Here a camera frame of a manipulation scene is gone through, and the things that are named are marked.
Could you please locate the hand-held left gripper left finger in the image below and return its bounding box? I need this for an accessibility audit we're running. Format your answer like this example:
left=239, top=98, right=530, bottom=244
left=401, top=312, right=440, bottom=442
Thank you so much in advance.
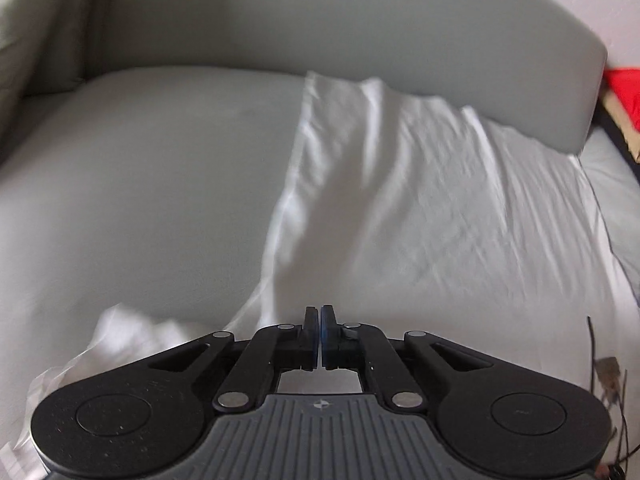
left=149, top=306, right=320, bottom=413

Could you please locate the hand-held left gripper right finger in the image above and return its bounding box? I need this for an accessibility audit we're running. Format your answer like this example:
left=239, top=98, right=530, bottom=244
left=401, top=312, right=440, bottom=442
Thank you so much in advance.
left=322, top=305, right=489, bottom=416

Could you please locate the light grey shirt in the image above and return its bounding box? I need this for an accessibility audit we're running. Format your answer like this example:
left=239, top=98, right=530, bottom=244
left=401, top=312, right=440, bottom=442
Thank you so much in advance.
left=0, top=70, right=640, bottom=480

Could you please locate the grey sofa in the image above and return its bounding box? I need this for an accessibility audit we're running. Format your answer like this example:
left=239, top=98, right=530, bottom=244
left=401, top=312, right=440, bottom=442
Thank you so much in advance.
left=0, top=0, right=640, bottom=461

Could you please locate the black garment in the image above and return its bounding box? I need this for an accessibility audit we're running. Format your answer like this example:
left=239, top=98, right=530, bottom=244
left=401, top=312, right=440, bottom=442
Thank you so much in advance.
left=594, top=109, right=640, bottom=183

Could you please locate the beige garment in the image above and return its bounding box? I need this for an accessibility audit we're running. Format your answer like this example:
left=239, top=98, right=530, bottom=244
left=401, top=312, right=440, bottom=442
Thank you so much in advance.
left=602, top=94, right=640, bottom=163

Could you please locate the red garment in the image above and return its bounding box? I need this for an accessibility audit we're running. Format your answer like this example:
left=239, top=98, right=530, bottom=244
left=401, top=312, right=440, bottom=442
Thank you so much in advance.
left=602, top=66, right=640, bottom=133

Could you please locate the grey-green pillow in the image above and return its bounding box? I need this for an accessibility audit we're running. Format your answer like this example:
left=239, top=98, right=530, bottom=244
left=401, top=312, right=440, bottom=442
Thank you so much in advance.
left=0, top=0, right=107, bottom=157

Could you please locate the thin dark cable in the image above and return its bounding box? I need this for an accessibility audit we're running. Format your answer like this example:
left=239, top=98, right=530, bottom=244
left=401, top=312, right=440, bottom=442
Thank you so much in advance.
left=585, top=315, right=632, bottom=480

